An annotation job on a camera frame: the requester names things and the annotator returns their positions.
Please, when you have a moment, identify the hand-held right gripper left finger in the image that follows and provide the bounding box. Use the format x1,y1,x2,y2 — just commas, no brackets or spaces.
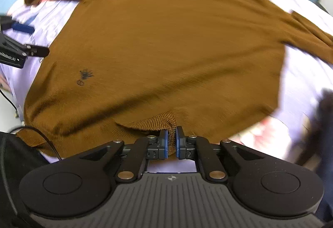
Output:
78,130,169,183

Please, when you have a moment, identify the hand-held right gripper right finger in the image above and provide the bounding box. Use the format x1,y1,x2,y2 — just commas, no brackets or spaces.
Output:
176,126,264,182

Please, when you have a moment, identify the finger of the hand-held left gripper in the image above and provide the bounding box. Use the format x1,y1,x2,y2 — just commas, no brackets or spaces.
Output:
0,16,35,34
0,32,50,57

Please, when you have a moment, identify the brown sweater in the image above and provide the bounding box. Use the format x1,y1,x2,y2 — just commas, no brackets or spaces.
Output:
16,0,333,159

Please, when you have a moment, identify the purple floral bedsheet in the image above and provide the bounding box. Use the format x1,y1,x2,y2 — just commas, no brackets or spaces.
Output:
0,0,333,174

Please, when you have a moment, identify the black cable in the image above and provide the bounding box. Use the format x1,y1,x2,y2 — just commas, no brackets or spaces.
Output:
0,89,63,161

